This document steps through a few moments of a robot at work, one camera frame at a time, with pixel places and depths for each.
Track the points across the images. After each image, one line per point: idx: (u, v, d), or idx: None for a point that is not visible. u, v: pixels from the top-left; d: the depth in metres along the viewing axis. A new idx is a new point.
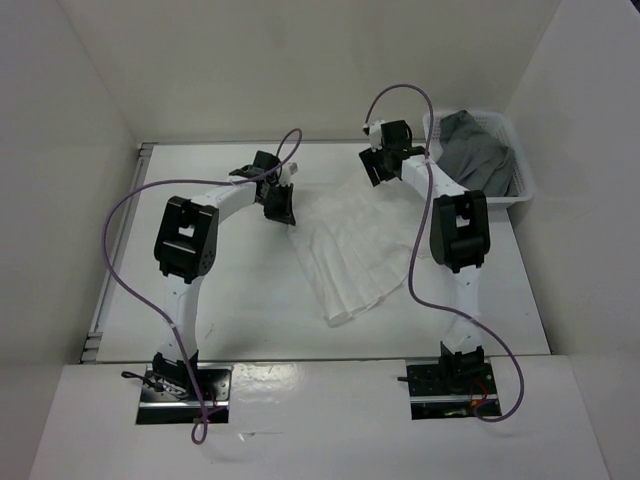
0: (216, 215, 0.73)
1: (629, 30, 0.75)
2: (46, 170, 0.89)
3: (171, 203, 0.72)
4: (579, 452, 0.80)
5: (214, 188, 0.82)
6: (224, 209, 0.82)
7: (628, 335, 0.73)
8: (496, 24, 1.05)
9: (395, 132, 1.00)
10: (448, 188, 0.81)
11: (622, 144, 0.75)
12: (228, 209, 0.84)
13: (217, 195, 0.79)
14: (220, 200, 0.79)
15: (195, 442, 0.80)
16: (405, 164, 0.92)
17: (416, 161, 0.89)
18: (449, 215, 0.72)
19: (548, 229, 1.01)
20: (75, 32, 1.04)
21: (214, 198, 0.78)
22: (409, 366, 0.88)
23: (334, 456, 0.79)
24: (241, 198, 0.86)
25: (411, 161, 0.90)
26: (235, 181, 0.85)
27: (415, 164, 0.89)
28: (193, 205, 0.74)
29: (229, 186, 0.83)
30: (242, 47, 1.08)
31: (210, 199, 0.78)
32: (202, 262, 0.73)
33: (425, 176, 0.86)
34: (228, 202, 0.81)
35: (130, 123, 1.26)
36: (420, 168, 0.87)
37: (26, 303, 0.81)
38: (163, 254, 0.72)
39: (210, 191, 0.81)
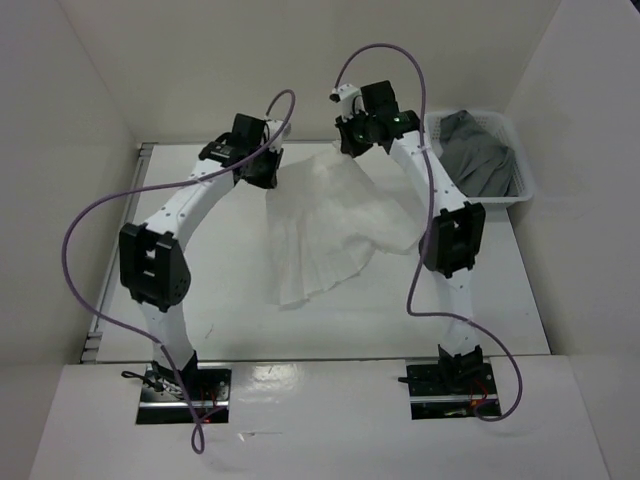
0: (177, 246, 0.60)
1: (629, 32, 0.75)
2: (46, 171, 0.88)
3: (124, 232, 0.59)
4: (579, 453, 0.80)
5: (177, 193, 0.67)
6: (191, 222, 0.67)
7: (627, 336, 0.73)
8: (496, 26, 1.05)
9: (378, 100, 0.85)
10: (447, 194, 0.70)
11: (622, 143, 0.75)
12: (198, 217, 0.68)
13: (178, 211, 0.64)
14: (184, 217, 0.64)
15: (195, 451, 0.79)
16: (396, 144, 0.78)
17: (411, 145, 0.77)
18: (445, 232, 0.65)
19: (548, 229, 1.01)
20: (76, 32, 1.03)
21: (175, 216, 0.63)
22: (409, 366, 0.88)
23: (334, 456, 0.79)
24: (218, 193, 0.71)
25: (406, 144, 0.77)
26: (200, 176, 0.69)
27: (409, 149, 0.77)
28: (147, 233, 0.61)
29: (194, 185, 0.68)
30: (241, 47, 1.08)
31: (172, 219, 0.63)
32: (173, 291, 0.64)
33: (420, 168, 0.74)
34: (194, 212, 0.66)
35: (130, 123, 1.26)
36: (416, 156, 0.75)
37: (26, 304, 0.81)
38: (131, 283, 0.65)
39: (173, 198, 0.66)
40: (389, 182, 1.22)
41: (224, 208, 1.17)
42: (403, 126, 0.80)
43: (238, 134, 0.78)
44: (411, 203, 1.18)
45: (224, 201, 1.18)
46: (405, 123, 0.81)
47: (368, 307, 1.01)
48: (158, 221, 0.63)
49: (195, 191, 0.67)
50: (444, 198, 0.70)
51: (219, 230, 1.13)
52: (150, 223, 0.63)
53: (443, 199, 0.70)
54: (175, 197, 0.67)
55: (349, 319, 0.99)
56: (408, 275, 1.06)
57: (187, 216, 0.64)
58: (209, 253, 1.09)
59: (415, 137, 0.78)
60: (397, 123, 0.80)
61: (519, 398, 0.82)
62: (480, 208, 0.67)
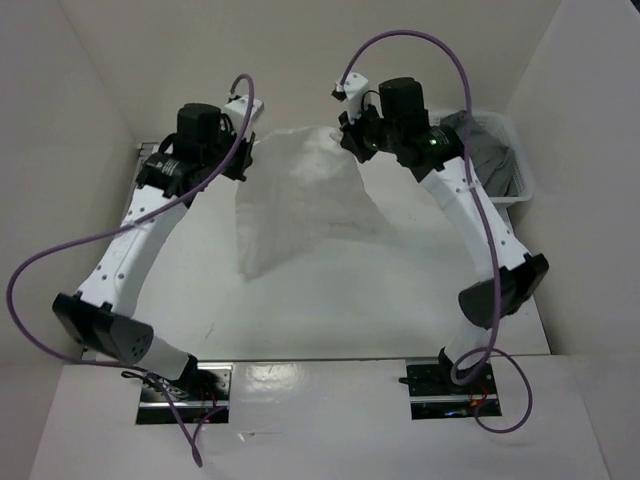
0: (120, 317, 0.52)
1: (628, 32, 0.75)
2: (46, 170, 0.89)
3: (57, 308, 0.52)
4: (579, 453, 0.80)
5: (113, 243, 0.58)
6: (136, 274, 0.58)
7: (627, 335, 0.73)
8: (496, 25, 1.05)
9: (406, 105, 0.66)
10: (504, 245, 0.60)
11: (622, 143, 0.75)
12: (145, 266, 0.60)
13: (116, 271, 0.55)
14: (123, 277, 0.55)
15: (197, 464, 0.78)
16: (434, 177, 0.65)
17: (455, 179, 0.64)
18: (504, 296, 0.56)
19: (549, 229, 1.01)
20: (76, 32, 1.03)
21: (112, 278, 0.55)
22: (409, 366, 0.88)
23: (334, 456, 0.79)
24: (168, 225, 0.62)
25: (449, 177, 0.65)
26: (137, 214, 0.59)
27: (453, 186, 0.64)
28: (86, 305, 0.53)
29: (132, 231, 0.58)
30: (241, 47, 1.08)
31: (108, 283, 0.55)
32: (131, 352, 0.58)
33: (467, 211, 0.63)
34: (136, 266, 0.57)
35: (130, 123, 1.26)
36: (463, 195, 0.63)
37: (26, 304, 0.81)
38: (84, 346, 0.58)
39: (113, 250, 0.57)
40: (389, 182, 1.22)
41: (224, 208, 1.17)
42: (441, 149, 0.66)
43: (183, 135, 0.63)
44: (411, 203, 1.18)
45: (224, 201, 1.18)
46: (443, 145, 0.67)
47: (368, 308, 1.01)
48: (92, 285, 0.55)
49: (134, 240, 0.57)
50: (503, 252, 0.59)
51: (218, 230, 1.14)
52: (83, 287, 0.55)
53: (502, 253, 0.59)
54: (110, 248, 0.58)
55: (349, 319, 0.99)
56: (409, 275, 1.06)
57: (127, 276, 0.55)
58: (209, 254, 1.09)
59: (458, 168, 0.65)
60: (434, 146, 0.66)
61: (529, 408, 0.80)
62: (542, 262, 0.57)
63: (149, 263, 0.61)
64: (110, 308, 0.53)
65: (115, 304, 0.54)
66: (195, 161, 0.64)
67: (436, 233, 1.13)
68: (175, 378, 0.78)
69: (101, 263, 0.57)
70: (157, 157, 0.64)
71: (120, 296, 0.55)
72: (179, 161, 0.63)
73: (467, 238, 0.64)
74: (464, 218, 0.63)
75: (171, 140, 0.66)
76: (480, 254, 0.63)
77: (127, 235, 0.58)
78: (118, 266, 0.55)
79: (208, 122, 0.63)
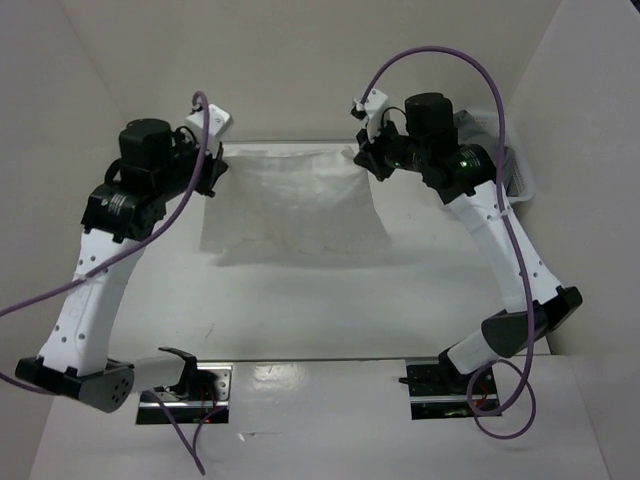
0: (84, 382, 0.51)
1: (627, 31, 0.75)
2: (46, 169, 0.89)
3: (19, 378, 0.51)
4: (580, 454, 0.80)
5: (68, 300, 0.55)
6: (102, 326, 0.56)
7: (627, 335, 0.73)
8: (495, 25, 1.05)
9: (433, 123, 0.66)
10: (537, 277, 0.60)
11: (622, 142, 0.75)
12: (109, 315, 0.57)
13: (75, 333, 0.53)
14: (84, 337, 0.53)
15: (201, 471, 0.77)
16: (465, 201, 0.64)
17: (487, 207, 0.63)
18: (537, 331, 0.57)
19: (549, 230, 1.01)
20: (76, 33, 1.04)
21: (72, 341, 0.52)
22: (409, 366, 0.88)
23: (333, 456, 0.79)
24: (124, 269, 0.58)
25: (481, 204, 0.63)
26: (88, 264, 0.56)
27: (484, 211, 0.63)
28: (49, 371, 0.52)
29: (84, 286, 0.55)
30: (241, 47, 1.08)
31: (69, 346, 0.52)
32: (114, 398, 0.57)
33: (500, 240, 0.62)
34: (98, 321, 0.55)
35: (130, 124, 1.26)
36: (494, 223, 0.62)
37: (26, 303, 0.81)
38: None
39: (68, 311, 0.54)
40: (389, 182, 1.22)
41: None
42: (472, 172, 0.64)
43: (130, 162, 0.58)
44: (411, 203, 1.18)
45: None
46: (474, 169, 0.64)
47: (368, 309, 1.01)
48: (52, 351, 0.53)
49: (88, 297, 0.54)
50: (536, 286, 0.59)
51: None
52: (45, 352, 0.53)
53: (536, 286, 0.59)
54: (66, 306, 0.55)
55: (349, 320, 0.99)
56: (409, 276, 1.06)
57: (88, 337, 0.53)
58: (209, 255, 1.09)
59: (490, 192, 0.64)
60: (465, 169, 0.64)
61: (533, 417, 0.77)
62: (576, 297, 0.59)
63: (114, 309, 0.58)
64: (75, 374, 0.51)
65: (80, 368, 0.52)
66: (146, 189, 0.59)
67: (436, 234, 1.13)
68: (175, 384, 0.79)
69: (58, 323, 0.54)
70: (104, 189, 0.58)
71: (85, 357, 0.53)
72: (127, 193, 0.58)
73: (495, 266, 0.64)
74: (496, 247, 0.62)
75: (117, 165, 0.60)
76: (508, 284, 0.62)
77: (81, 291, 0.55)
78: (76, 327, 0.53)
79: (156, 144, 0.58)
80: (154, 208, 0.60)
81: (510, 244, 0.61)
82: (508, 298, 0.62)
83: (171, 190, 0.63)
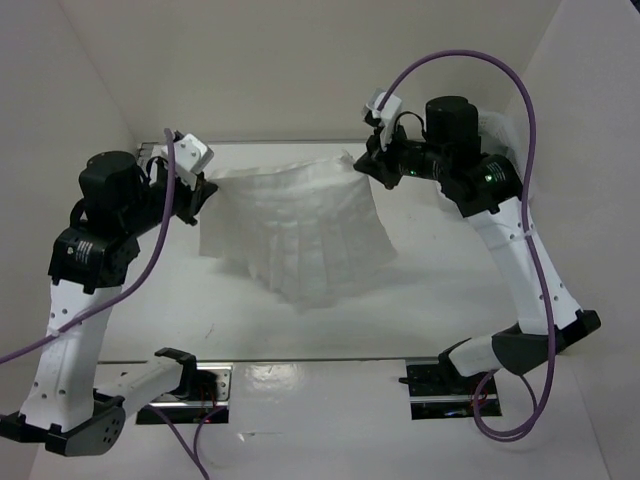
0: (66, 440, 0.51)
1: (627, 30, 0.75)
2: (46, 169, 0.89)
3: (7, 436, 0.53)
4: (580, 454, 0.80)
5: (43, 355, 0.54)
6: (83, 374, 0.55)
7: (628, 335, 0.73)
8: (496, 25, 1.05)
9: (457, 130, 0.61)
10: (557, 301, 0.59)
11: (621, 143, 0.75)
12: (91, 360, 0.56)
13: (55, 390, 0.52)
14: (65, 392, 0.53)
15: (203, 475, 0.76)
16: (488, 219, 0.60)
17: (511, 227, 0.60)
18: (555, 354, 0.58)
19: (549, 230, 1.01)
20: (76, 33, 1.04)
21: (53, 398, 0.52)
22: (409, 366, 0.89)
23: (333, 456, 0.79)
24: (100, 314, 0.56)
25: (504, 225, 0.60)
26: (62, 316, 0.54)
27: (507, 230, 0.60)
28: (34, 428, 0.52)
29: (57, 341, 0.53)
30: (241, 47, 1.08)
31: (52, 402, 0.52)
32: (106, 438, 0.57)
33: (521, 261, 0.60)
34: (77, 373, 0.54)
35: (130, 124, 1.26)
36: (517, 243, 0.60)
37: (26, 303, 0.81)
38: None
39: (45, 367, 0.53)
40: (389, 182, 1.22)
41: None
42: (496, 188, 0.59)
43: (95, 203, 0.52)
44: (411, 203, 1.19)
45: None
46: (498, 184, 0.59)
47: (368, 309, 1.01)
48: (35, 407, 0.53)
49: (64, 351, 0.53)
50: (557, 309, 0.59)
51: None
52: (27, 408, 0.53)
53: (557, 309, 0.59)
54: (43, 362, 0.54)
55: (349, 320, 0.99)
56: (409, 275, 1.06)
57: (68, 392, 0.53)
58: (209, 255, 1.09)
59: (515, 209, 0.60)
60: (489, 185, 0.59)
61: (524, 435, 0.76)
62: (595, 320, 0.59)
63: (96, 353, 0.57)
64: (59, 431, 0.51)
65: (65, 422, 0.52)
66: (115, 231, 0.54)
67: (435, 235, 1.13)
68: (174, 388, 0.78)
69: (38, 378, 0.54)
70: (69, 232, 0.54)
71: (68, 411, 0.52)
72: (96, 236, 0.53)
73: (512, 285, 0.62)
74: (516, 267, 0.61)
75: (80, 204, 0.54)
76: (526, 304, 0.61)
77: (55, 347, 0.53)
78: (55, 384, 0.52)
79: (122, 183, 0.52)
80: (125, 249, 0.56)
81: (532, 266, 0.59)
82: (524, 318, 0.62)
83: (142, 225, 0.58)
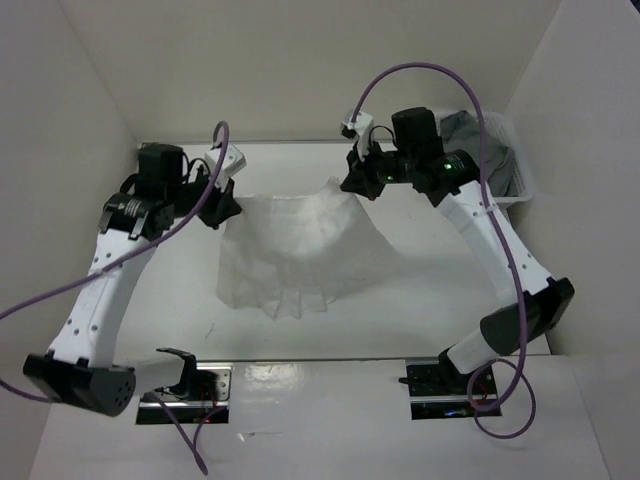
0: (96, 371, 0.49)
1: (627, 30, 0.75)
2: (46, 169, 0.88)
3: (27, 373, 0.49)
4: (580, 453, 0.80)
5: (81, 295, 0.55)
6: (112, 323, 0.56)
7: (628, 335, 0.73)
8: (495, 25, 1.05)
9: (420, 133, 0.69)
10: (526, 269, 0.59)
11: (622, 144, 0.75)
12: (119, 312, 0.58)
13: (89, 324, 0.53)
14: (97, 329, 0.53)
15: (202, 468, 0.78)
16: (451, 200, 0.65)
17: (472, 204, 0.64)
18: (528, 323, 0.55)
19: (549, 229, 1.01)
20: (76, 32, 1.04)
21: (85, 333, 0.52)
22: (409, 366, 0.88)
23: (334, 456, 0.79)
24: (136, 270, 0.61)
25: (465, 201, 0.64)
26: (104, 262, 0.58)
27: (470, 209, 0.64)
28: (57, 363, 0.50)
29: (99, 279, 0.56)
30: (240, 46, 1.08)
31: (82, 337, 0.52)
32: (120, 400, 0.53)
33: (487, 235, 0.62)
34: (109, 314, 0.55)
35: (130, 124, 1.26)
36: (480, 219, 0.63)
37: (26, 303, 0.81)
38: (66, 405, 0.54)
39: (80, 308, 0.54)
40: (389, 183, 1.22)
41: None
42: (456, 173, 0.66)
43: (146, 176, 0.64)
44: (411, 203, 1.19)
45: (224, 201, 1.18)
46: (457, 170, 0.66)
47: (367, 310, 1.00)
48: (63, 344, 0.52)
49: (102, 291, 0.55)
50: (525, 277, 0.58)
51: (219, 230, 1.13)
52: (53, 346, 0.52)
53: (524, 277, 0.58)
54: (79, 301, 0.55)
55: (349, 320, 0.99)
56: (408, 275, 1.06)
57: (101, 328, 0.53)
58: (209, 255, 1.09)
59: (475, 191, 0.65)
60: (449, 170, 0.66)
61: (531, 416, 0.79)
62: (568, 288, 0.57)
63: (122, 310, 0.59)
64: (87, 364, 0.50)
65: (92, 358, 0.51)
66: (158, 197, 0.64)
67: (435, 235, 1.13)
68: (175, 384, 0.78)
69: (72, 316, 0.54)
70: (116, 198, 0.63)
71: (96, 350, 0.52)
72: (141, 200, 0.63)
73: (484, 262, 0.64)
74: (482, 242, 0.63)
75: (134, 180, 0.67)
76: (498, 278, 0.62)
77: (95, 286, 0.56)
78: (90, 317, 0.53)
79: (170, 165, 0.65)
80: (165, 215, 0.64)
81: (496, 239, 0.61)
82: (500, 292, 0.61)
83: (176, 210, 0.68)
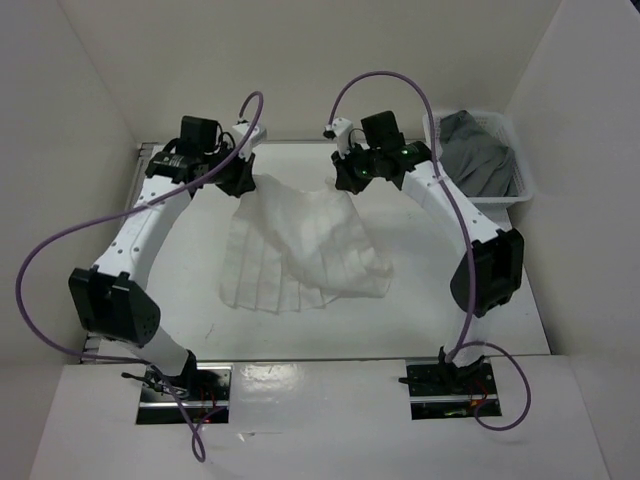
0: (135, 286, 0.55)
1: (628, 31, 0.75)
2: (46, 169, 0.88)
3: (74, 280, 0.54)
4: (579, 452, 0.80)
5: (126, 223, 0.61)
6: (149, 252, 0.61)
7: (628, 335, 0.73)
8: (496, 25, 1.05)
9: (382, 127, 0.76)
10: (475, 224, 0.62)
11: (622, 145, 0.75)
12: (158, 244, 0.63)
13: (132, 246, 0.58)
14: (138, 251, 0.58)
15: (196, 458, 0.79)
16: (408, 178, 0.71)
17: (426, 176, 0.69)
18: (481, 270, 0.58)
19: (549, 229, 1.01)
20: (76, 32, 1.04)
21: (128, 252, 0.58)
22: (409, 366, 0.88)
23: (333, 455, 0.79)
24: (176, 210, 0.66)
25: (419, 174, 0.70)
26: (150, 198, 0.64)
27: (424, 181, 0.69)
28: (100, 278, 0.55)
29: (144, 211, 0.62)
30: (240, 47, 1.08)
31: (125, 256, 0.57)
32: (143, 330, 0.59)
33: (440, 200, 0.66)
34: (150, 240, 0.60)
35: (130, 124, 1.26)
36: (433, 188, 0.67)
37: (27, 303, 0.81)
38: (95, 328, 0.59)
39: (123, 233, 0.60)
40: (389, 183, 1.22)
41: (223, 208, 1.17)
42: (411, 157, 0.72)
43: (188, 139, 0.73)
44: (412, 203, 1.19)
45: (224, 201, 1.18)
46: (414, 154, 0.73)
47: (368, 309, 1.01)
48: (108, 260, 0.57)
49: (146, 220, 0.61)
50: (474, 229, 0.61)
51: (219, 230, 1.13)
52: (99, 262, 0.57)
53: (472, 230, 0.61)
54: (125, 227, 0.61)
55: (349, 320, 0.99)
56: (409, 275, 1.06)
57: (142, 250, 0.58)
58: (209, 254, 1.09)
59: (429, 168, 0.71)
60: (405, 155, 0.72)
61: (527, 407, 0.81)
62: (516, 234, 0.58)
63: (159, 245, 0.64)
64: (128, 277, 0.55)
65: (132, 274, 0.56)
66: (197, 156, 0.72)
67: (435, 235, 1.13)
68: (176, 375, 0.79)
69: (116, 240, 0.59)
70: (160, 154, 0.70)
71: (136, 269, 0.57)
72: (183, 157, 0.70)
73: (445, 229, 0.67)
74: (439, 210, 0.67)
75: (175, 144, 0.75)
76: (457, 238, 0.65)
77: (141, 215, 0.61)
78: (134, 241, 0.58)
79: (208, 131, 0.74)
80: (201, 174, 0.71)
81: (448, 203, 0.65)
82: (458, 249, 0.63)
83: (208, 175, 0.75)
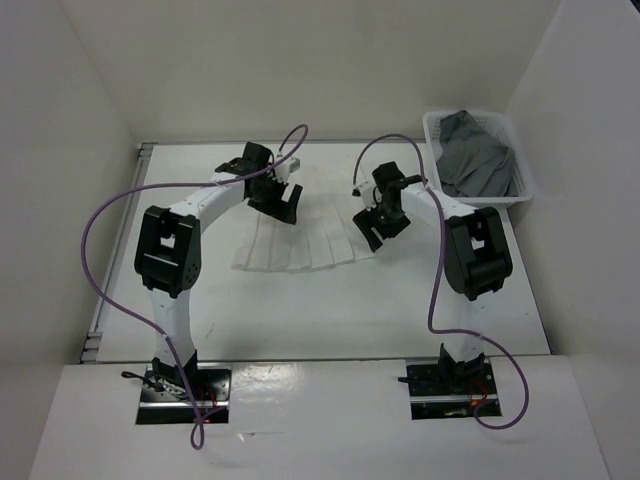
0: (197, 226, 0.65)
1: (629, 31, 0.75)
2: (45, 169, 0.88)
3: (148, 213, 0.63)
4: (579, 452, 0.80)
5: (197, 190, 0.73)
6: (207, 215, 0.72)
7: (628, 336, 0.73)
8: (495, 25, 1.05)
9: (385, 174, 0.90)
10: (455, 207, 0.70)
11: (622, 145, 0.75)
12: (213, 212, 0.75)
13: (199, 202, 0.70)
14: (203, 206, 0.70)
15: (195, 448, 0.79)
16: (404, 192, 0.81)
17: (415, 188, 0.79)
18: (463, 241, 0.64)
19: (549, 229, 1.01)
20: (76, 31, 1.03)
21: (196, 204, 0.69)
22: (409, 366, 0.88)
23: (333, 456, 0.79)
24: (230, 198, 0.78)
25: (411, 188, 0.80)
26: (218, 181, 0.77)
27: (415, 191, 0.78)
28: (171, 216, 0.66)
29: (213, 187, 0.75)
30: (240, 45, 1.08)
31: (192, 207, 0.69)
32: (185, 275, 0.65)
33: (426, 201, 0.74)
34: (213, 203, 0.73)
35: (130, 123, 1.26)
36: (421, 194, 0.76)
37: (27, 303, 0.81)
38: (144, 268, 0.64)
39: (192, 194, 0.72)
40: None
41: None
42: (406, 181, 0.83)
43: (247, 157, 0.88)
44: None
45: None
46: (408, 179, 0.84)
47: (368, 309, 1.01)
48: (178, 207, 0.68)
49: (214, 191, 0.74)
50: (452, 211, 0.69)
51: (219, 229, 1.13)
52: (173, 207, 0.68)
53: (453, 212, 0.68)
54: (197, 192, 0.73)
55: (350, 319, 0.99)
56: (409, 274, 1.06)
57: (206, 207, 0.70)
58: (209, 254, 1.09)
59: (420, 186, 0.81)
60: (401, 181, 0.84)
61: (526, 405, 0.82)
62: (492, 210, 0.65)
63: (214, 215, 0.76)
64: (194, 218, 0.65)
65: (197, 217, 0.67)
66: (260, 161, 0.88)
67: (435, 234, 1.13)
68: (185, 364, 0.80)
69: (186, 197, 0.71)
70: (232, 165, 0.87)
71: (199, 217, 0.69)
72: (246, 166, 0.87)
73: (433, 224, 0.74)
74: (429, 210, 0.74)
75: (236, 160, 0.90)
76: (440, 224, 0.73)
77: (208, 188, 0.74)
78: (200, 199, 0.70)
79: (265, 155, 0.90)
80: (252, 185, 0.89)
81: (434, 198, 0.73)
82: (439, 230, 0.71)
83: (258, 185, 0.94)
